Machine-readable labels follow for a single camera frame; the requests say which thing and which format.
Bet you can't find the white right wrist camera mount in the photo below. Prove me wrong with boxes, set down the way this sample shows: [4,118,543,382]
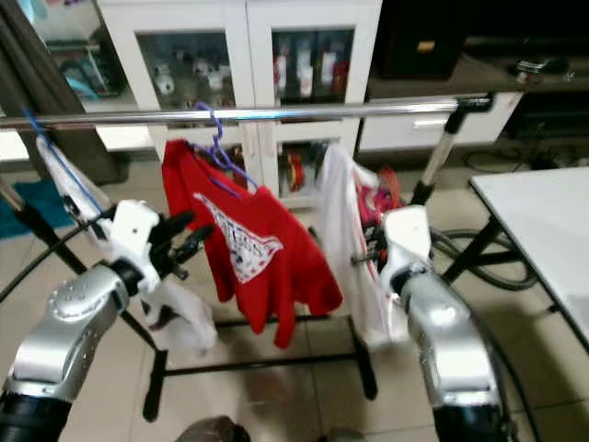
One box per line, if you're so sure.
[382,204,433,286]

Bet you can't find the white printed t-shirt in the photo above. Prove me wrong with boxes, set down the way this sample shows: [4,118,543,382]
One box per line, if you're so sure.
[37,136,217,355]

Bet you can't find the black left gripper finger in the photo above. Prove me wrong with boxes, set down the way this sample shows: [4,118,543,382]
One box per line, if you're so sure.
[167,227,215,273]
[150,212,196,250]

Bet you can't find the white glass-door cabinet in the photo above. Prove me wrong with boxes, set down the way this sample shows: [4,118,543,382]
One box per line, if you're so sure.
[97,0,521,199]

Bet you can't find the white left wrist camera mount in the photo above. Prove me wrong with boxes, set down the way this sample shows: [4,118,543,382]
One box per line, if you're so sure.
[108,200,162,286]

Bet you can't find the blue wire hanger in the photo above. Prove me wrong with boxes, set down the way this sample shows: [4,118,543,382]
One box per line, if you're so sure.
[23,109,111,217]

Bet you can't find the purple hanger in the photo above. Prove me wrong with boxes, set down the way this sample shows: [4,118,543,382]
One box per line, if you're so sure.
[191,101,260,196]

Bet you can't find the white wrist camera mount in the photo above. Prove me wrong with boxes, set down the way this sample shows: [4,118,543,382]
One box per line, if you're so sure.
[108,200,162,286]
[382,204,433,286]

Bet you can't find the black box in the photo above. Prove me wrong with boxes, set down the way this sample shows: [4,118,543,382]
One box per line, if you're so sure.
[373,0,479,79]

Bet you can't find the red hanger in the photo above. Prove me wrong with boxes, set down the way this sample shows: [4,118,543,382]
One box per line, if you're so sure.
[359,166,404,227]

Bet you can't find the white shirt green stripe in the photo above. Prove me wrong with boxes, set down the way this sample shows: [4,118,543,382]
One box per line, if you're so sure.
[318,143,410,349]

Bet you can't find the black hose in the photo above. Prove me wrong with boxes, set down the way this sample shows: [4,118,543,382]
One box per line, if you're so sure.
[428,226,542,291]

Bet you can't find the teal rug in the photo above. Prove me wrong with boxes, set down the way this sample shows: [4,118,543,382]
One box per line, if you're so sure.
[0,180,61,240]

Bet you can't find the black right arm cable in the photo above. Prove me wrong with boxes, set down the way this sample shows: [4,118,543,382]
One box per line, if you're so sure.
[469,313,530,442]

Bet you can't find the chrome and black clothes rack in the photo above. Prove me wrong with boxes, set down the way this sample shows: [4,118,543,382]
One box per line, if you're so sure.
[0,90,496,425]

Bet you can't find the red printed t-shirt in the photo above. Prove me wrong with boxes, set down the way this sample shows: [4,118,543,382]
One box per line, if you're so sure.
[161,140,343,349]

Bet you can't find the white table black legs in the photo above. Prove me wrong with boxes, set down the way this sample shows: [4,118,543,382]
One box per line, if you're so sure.
[469,166,589,351]

